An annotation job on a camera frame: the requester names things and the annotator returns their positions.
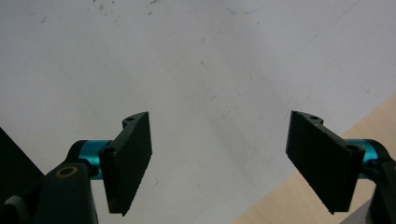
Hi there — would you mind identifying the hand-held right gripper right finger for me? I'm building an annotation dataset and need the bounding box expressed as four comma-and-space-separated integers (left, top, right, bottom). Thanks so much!
285, 110, 394, 216

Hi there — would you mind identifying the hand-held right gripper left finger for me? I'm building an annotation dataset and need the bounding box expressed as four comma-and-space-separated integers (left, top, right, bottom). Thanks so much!
66, 111, 153, 217

